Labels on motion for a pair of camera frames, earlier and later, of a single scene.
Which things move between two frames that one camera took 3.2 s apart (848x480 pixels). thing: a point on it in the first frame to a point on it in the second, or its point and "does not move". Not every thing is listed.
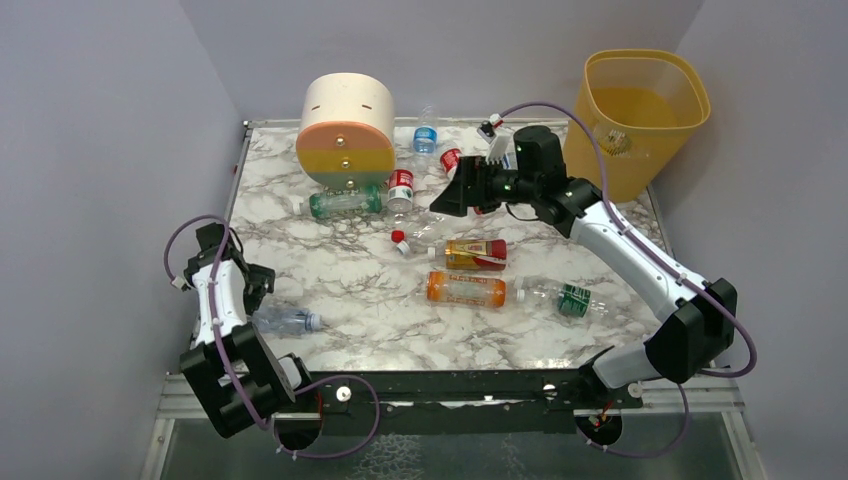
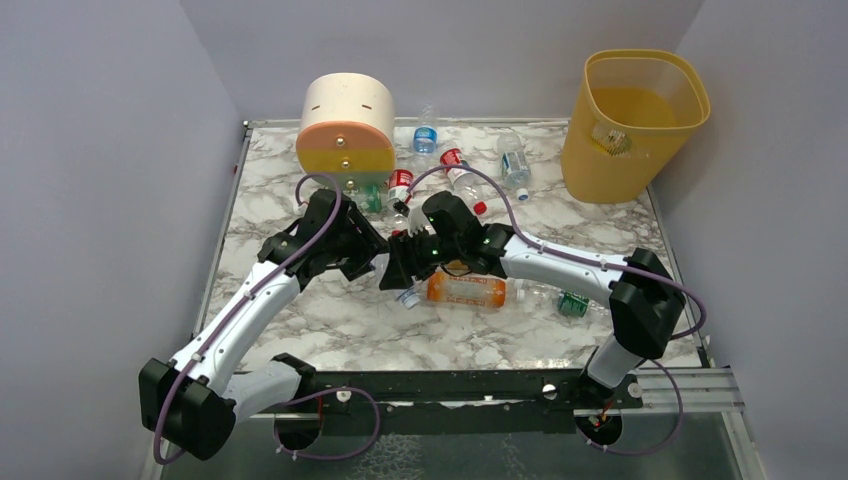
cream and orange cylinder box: x=346 y=138 does not move
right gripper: x=474 y=183 to x=407 y=258
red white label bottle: x=400 y=190 does not move
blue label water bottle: x=425 y=137 does not move
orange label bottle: x=460 y=289 does not move
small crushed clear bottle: x=285 y=321 to x=408 y=295
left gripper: x=259 y=281 to x=357 y=248
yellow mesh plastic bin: x=641 y=104 does not move
